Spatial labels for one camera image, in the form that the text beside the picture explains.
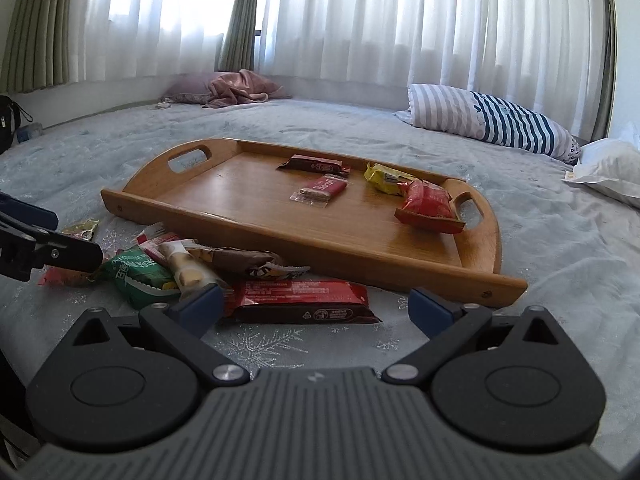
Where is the grey green curtain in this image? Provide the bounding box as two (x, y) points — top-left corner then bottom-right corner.
(597, 0), (623, 141)
(0, 0), (93, 93)
(217, 0), (263, 73)

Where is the red snack bag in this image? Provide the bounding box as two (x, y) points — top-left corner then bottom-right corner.
(394, 178), (467, 235)

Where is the brown chocolate packet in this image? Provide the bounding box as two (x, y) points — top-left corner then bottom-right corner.
(190, 246), (311, 281)

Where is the white pillow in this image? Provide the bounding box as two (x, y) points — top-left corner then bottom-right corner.
(562, 120), (640, 208)

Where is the light blue snowflake bedspread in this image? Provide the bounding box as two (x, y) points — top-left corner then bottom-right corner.
(0, 97), (640, 411)

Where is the pink-edged clear pastry packet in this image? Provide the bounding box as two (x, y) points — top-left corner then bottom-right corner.
(37, 265), (103, 288)

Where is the purple pillow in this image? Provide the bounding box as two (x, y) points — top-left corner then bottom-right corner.
(162, 72), (226, 106)

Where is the pink crumpled cloth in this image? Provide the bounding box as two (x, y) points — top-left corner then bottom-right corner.
(202, 69), (293, 109)

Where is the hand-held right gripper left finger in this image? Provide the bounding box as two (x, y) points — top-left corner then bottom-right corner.
(47, 282), (251, 388)

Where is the red biscuit packet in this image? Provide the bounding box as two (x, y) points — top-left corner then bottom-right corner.
(290, 174), (349, 208)

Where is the clear packet with red label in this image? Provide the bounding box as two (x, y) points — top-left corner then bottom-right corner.
(132, 234), (173, 266)

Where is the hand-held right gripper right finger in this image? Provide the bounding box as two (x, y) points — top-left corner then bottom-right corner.
(382, 287), (583, 388)

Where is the wooden serving tray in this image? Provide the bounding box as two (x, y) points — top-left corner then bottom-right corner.
(100, 137), (529, 308)

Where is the green snack packet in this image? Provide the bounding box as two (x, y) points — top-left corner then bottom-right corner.
(97, 246), (186, 311)

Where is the black bag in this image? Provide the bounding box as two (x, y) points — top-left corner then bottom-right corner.
(0, 95), (31, 153)

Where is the dark red chocolate bar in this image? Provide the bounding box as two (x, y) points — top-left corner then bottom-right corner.
(276, 154), (352, 177)

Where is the cream round-biscuit packet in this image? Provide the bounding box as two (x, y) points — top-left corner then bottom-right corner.
(157, 240), (223, 296)

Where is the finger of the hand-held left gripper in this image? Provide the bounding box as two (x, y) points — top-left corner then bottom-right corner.
(0, 191), (60, 233)
(0, 210), (104, 282)

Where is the long red snack bar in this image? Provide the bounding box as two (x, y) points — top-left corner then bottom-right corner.
(220, 280), (383, 325)

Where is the white sheer curtain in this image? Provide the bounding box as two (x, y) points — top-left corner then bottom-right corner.
(75, 0), (241, 83)
(252, 0), (608, 106)

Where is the striped pillow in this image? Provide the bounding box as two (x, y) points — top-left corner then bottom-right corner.
(394, 83), (582, 165)

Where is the yellow snack packet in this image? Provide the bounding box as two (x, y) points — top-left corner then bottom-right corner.
(363, 161), (418, 197)

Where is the gold and red candy packet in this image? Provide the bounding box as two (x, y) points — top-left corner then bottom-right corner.
(61, 220), (101, 241)

